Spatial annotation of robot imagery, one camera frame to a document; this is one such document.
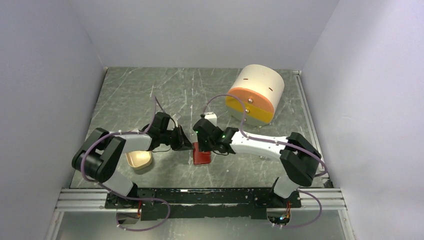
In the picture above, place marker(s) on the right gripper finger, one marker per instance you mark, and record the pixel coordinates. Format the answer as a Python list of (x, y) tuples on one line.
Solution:
[(198, 139), (206, 147)]

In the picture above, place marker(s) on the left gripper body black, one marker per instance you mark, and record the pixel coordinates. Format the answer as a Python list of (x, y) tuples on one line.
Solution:
[(171, 137)]

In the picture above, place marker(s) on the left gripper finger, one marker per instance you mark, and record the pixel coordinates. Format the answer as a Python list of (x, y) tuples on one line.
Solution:
[(180, 135), (184, 145)]

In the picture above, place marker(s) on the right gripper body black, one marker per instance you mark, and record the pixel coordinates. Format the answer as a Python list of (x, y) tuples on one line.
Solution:
[(212, 143)]

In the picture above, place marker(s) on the red leather card holder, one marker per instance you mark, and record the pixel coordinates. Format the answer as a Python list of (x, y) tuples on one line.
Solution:
[(200, 157)]

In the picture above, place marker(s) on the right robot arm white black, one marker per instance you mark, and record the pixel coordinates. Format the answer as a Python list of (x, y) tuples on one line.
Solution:
[(298, 157)]

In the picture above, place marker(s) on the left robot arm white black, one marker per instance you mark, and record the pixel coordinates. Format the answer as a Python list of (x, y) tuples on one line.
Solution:
[(99, 155)]

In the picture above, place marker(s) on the gold metal card tray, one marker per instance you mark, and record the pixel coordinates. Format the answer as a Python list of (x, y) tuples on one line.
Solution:
[(139, 159)]

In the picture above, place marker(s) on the cream cylindrical drawer box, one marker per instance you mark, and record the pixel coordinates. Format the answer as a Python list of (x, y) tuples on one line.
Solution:
[(255, 95)]

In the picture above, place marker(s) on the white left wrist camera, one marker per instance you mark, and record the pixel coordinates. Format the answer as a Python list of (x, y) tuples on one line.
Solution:
[(175, 118)]

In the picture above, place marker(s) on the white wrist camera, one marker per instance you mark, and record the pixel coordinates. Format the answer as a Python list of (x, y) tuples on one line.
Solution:
[(211, 117), (175, 118)]

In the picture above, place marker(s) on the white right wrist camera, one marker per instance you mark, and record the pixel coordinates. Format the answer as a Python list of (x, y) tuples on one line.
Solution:
[(211, 117)]

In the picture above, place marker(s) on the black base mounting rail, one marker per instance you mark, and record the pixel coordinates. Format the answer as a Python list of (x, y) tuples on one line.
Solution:
[(192, 203)]

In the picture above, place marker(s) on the aluminium frame rail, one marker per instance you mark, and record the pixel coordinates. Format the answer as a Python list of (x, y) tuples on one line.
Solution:
[(93, 200)]

